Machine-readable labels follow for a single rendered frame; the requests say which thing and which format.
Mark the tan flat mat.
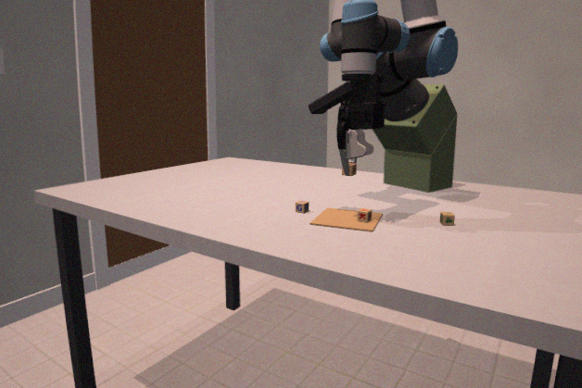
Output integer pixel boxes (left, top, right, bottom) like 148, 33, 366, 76
310, 207, 383, 232

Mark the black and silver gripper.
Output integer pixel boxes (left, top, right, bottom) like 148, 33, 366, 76
336, 73, 385, 176

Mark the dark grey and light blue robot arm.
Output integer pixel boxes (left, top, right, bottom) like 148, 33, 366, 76
309, 0, 458, 121

